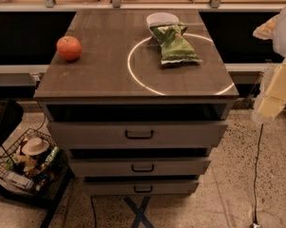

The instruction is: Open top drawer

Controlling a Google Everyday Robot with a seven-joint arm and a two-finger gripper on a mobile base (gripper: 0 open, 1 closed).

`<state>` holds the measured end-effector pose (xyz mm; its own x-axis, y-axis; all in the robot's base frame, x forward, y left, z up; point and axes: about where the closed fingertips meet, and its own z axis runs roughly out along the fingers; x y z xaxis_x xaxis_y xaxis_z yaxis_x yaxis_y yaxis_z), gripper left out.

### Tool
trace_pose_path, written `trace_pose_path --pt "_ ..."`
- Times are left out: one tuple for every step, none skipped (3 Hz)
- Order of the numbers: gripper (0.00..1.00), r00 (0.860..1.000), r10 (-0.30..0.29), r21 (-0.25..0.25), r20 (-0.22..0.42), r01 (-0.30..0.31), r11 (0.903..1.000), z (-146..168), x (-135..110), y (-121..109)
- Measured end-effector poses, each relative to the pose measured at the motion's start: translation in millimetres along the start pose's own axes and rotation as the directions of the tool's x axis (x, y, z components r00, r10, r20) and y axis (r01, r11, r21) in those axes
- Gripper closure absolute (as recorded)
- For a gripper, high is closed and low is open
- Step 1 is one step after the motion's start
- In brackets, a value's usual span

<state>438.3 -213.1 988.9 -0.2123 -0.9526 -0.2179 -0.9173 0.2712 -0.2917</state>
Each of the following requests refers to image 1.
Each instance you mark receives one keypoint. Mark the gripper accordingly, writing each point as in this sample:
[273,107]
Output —
[285,35]

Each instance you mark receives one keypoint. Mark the grey top drawer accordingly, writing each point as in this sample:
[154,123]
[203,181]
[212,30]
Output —
[137,135]

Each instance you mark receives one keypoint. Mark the grey drawer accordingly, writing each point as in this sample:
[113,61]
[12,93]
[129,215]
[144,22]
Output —
[139,167]
[137,135]
[140,187]

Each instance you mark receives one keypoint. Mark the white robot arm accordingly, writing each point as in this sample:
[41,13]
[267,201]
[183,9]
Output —
[274,29]

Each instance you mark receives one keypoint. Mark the grey drawer cabinet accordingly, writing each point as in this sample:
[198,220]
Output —
[120,78]

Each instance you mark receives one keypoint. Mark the grey bottom drawer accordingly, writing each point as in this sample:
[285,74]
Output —
[140,187]

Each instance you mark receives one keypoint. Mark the grey middle drawer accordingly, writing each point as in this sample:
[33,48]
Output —
[139,167]

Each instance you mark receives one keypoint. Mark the green chip bag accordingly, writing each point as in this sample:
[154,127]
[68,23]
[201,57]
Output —
[174,47]

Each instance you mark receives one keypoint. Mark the white bowl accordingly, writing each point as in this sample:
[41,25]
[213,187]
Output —
[160,18]

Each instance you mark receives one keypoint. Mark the blue cross floor tape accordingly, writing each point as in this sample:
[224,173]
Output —
[139,212]

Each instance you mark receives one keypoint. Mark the red apple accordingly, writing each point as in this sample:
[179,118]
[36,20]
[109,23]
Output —
[69,48]

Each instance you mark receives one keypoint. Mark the green bottle in basket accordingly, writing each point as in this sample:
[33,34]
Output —
[50,158]

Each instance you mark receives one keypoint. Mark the white cup in basket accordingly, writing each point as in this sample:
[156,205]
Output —
[35,146]

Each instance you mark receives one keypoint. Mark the black side table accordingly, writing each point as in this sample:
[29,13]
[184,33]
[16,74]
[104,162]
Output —
[49,201]

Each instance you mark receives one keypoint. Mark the white packet in basket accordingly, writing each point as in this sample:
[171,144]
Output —
[18,180]

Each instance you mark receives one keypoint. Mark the black wire basket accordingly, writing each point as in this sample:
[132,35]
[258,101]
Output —
[32,167]

